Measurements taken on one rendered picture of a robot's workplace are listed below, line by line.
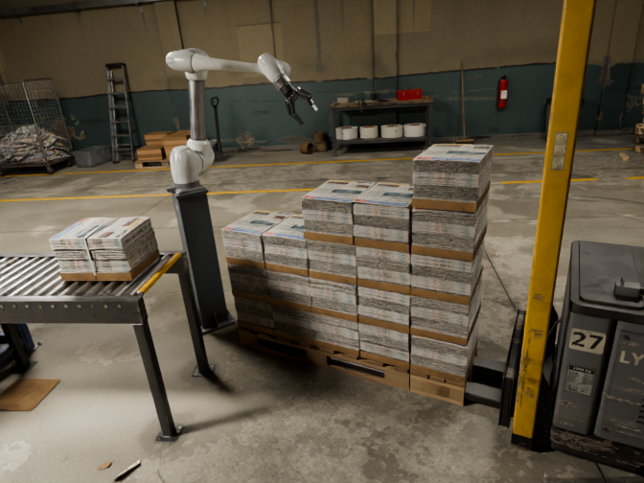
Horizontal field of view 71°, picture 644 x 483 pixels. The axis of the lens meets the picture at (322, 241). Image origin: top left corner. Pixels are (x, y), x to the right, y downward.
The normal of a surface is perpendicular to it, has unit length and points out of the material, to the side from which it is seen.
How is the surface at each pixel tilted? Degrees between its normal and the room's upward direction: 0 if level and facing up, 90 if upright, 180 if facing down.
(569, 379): 90
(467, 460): 0
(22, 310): 90
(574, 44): 90
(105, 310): 90
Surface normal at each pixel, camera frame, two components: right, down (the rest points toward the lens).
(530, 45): -0.11, 0.39
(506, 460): -0.07, -0.92
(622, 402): -0.46, 0.37
